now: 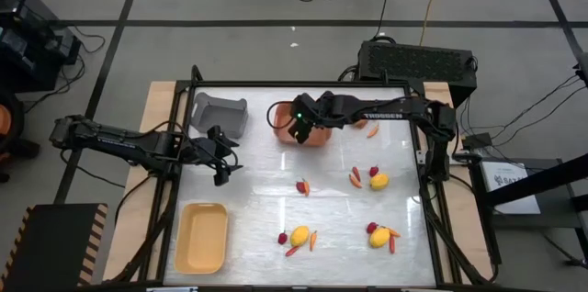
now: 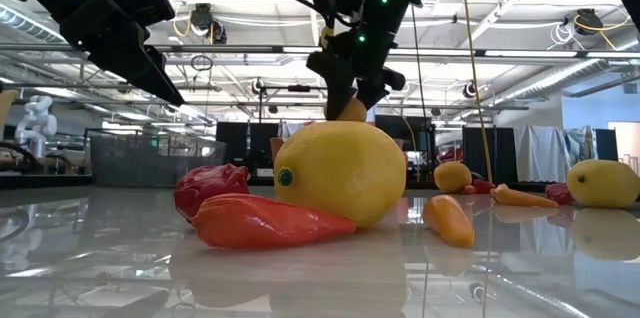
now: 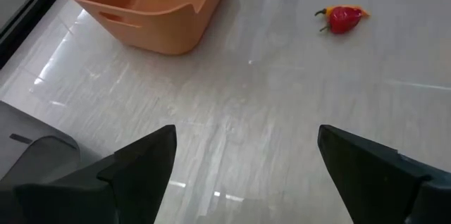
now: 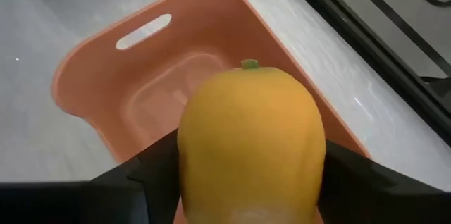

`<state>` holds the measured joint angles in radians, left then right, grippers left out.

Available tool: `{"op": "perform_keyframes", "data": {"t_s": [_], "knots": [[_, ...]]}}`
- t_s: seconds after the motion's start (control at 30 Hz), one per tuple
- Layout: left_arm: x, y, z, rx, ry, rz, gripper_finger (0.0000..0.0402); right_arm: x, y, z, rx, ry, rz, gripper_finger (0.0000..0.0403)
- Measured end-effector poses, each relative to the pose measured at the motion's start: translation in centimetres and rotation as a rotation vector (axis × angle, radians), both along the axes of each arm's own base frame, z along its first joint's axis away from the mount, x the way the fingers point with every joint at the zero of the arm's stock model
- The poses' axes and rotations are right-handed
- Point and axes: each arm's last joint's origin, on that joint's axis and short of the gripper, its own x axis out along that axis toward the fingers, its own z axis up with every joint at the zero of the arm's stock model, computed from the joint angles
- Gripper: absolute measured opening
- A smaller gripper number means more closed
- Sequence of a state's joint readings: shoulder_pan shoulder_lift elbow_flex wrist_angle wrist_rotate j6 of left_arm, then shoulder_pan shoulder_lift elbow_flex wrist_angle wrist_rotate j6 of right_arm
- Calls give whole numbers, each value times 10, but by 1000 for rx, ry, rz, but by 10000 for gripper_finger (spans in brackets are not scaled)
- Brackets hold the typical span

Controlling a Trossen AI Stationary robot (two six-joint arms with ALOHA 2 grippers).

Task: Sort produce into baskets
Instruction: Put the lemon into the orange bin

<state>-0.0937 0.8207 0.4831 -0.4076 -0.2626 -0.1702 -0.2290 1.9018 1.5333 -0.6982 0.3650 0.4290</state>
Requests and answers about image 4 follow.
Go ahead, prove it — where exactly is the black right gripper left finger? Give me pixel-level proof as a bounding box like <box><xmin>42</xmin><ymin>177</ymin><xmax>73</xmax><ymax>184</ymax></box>
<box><xmin>0</xmin><ymin>128</ymin><xmax>183</xmax><ymax>224</ymax></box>

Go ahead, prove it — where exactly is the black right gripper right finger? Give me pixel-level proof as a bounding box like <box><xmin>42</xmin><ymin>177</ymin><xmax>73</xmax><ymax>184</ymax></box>
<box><xmin>318</xmin><ymin>139</ymin><xmax>451</xmax><ymax>224</ymax></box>

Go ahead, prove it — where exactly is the orange mango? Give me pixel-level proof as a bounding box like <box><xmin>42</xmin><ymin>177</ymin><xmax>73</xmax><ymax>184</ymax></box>
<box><xmin>177</xmin><ymin>58</ymin><xmax>327</xmax><ymax>224</ymax></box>

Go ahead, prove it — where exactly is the salmon plastic basket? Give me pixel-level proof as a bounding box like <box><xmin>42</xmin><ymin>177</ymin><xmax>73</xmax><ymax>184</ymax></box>
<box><xmin>51</xmin><ymin>0</ymin><xmax>371</xmax><ymax>224</ymax></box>

